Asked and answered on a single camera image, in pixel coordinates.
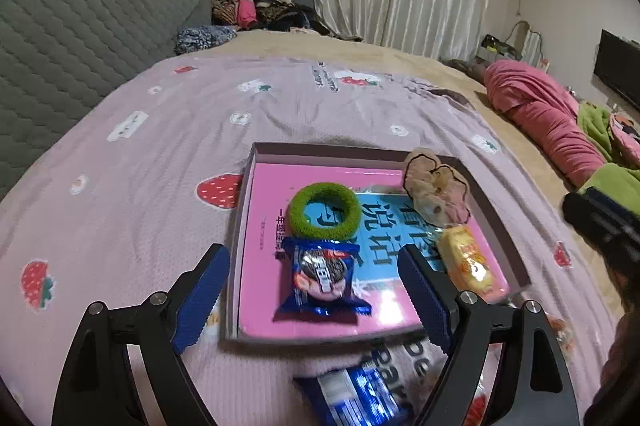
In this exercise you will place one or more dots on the green fuzzy hair scrunchie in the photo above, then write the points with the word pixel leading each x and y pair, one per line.
pixel 300 211

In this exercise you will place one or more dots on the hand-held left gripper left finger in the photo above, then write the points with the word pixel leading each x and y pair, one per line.
pixel 200 301

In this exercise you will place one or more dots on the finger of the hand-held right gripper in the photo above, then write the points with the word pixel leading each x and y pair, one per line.
pixel 587 211

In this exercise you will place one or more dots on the yellow cake packet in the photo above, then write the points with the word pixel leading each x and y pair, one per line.
pixel 467 261

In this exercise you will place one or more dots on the blue patterned cloth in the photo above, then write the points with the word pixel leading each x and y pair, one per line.
pixel 205 39

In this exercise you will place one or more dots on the pink printed bed sheet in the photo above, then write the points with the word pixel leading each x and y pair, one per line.
pixel 150 145

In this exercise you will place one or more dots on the grey shallow cardboard box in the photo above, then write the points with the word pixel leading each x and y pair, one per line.
pixel 325 151

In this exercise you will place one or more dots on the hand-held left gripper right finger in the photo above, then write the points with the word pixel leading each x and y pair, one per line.
pixel 425 301

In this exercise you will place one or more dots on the person's right hand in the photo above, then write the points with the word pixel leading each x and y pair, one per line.
pixel 625 346

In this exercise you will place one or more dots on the black television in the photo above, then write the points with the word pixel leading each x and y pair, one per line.
pixel 620 68

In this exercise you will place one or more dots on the white metal rack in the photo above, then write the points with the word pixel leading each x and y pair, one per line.
pixel 530 45

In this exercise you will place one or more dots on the blue cookie packet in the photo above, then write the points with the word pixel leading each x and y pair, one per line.
pixel 350 396
pixel 320 281

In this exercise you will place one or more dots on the plastic-wrapped toy egg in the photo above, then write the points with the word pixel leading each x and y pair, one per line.
pixel 560 331

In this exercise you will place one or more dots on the beige mesh hair scrunchie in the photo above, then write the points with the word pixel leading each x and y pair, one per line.
pixel 435 191

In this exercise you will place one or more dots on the pink quilt with green lining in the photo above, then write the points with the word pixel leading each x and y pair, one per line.
pixel 540 115

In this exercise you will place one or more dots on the grey quilted headboard cover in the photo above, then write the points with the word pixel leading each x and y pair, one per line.
pixel 90 15

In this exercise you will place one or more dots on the dark patterned bag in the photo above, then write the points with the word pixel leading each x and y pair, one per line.
pixel 495 44

